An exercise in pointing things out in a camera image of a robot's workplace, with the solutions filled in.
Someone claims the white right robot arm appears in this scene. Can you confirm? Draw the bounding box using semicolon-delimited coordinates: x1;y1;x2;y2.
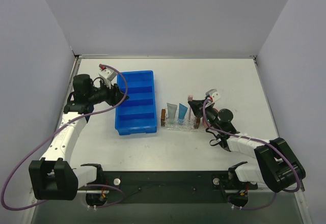
188;97;306;193

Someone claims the white toothpaste tube green cap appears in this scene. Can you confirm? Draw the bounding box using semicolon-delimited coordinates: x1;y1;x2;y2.
167;103;178;123

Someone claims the pink plastic cup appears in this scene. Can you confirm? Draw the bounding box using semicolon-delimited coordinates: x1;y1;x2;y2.
203;106;219;128

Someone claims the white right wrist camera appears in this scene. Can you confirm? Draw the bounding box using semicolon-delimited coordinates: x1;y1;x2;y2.
205;89;221;103

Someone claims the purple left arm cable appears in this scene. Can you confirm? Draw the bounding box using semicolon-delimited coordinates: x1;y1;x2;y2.
1;63;128;211

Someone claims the aluminium front rail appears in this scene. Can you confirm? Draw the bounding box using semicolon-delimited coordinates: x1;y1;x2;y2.
77;188;110;195

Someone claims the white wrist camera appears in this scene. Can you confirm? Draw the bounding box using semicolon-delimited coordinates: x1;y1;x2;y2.
205;89;221;103
98;66;117;88

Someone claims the blue toothpaste tube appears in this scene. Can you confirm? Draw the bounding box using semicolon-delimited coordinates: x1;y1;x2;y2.
177;103;188;124

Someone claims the clear holder with wooden ends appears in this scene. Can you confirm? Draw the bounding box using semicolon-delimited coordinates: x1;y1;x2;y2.
160;108;202;130

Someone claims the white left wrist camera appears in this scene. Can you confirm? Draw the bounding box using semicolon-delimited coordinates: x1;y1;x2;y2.
98;66;117;88

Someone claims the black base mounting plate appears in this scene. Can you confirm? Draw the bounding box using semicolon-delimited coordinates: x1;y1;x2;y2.
78;171;258;207

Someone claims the blue plastic divided bin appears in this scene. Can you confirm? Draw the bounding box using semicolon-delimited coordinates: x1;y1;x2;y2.
115;70;157;135

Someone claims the pink toothbrush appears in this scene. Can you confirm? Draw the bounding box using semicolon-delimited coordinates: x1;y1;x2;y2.
187;95;193;121

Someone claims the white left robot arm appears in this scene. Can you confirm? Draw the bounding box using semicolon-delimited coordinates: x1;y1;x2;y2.
29;69;129;201

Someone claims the clear textured oval tray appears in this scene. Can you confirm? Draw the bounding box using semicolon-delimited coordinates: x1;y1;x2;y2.
158;109;216;133

